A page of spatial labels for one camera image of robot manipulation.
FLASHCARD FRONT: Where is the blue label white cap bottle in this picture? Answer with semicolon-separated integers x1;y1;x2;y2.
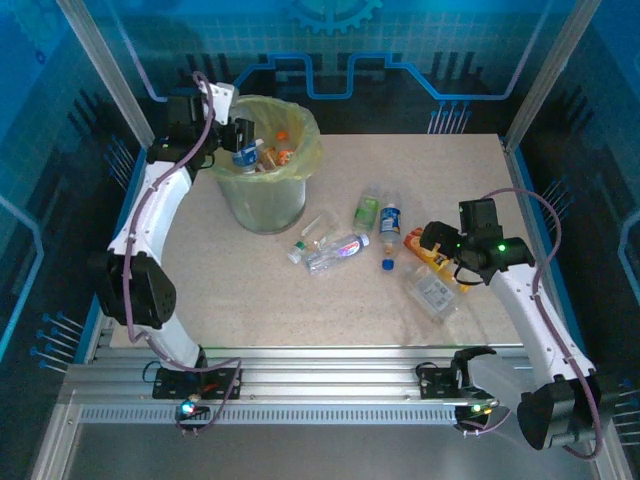
230;138;266;174

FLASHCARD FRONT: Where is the yellow orange snack packet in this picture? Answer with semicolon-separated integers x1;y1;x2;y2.
403;227;474;294

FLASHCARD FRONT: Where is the clear square white label bottle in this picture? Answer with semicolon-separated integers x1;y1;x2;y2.
402;264;459;321

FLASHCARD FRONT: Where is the orange label orange cap bottle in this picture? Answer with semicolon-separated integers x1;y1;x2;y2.
274;130;296;166

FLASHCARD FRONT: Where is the blue label orange drink bottle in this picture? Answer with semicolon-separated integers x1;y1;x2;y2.
378;189;404;256

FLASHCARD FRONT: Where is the translucent plastic bin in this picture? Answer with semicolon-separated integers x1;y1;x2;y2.
207;94;322;235

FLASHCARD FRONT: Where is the green label plastic bottle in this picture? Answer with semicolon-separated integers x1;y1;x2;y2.
352;185;382;232

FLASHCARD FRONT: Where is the pink label water bottle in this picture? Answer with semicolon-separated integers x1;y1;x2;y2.
304;232;371;276

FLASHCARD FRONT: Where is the clear unlabelled plastic bottle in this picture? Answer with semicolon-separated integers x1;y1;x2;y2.
301;212;341;249

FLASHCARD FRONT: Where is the yellow bin liner bag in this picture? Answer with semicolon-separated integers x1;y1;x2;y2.
207;94;322;184

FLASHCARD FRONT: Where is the grey metal panel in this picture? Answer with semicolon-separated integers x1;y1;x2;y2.
34;422;629;480

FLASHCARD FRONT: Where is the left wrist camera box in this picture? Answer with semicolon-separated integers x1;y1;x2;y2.
202;82;237;126

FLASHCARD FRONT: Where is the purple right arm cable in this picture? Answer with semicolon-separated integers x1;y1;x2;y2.
459;187;604;461

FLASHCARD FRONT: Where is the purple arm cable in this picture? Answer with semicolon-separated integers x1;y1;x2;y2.
122;71;244;437
459;187;604;461

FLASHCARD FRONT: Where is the aluminium table side rail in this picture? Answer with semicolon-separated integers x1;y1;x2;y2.
82;139;166;364
499;134;594;364

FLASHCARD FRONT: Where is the aluminium frame post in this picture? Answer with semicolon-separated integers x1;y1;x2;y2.
55;0;164;151
502;0;601;154

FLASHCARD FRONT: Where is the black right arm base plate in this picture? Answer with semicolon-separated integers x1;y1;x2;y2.
416;363;501;401

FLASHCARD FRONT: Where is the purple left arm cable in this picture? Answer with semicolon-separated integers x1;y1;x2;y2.
122;71;244;437

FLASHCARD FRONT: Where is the aluminium mounting rail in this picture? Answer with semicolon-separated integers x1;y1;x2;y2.
59;347;606;406

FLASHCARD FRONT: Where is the slotted cable duct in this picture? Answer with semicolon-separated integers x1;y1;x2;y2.
77;405;589;426

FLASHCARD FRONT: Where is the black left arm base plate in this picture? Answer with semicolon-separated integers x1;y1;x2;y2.
152;363;245;401

